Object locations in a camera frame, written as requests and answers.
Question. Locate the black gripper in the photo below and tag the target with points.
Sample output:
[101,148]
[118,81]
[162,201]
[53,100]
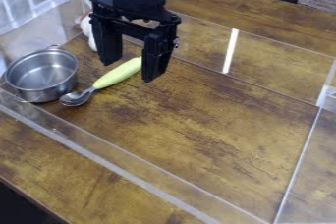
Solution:
[137,18]

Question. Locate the green handled metal spoon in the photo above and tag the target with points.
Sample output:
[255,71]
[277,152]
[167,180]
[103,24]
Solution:
[115,76]

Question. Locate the white plush toy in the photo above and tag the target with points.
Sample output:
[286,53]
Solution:
[83,22]

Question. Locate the small steel pot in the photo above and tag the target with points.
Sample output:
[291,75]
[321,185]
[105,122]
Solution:
[43,75]

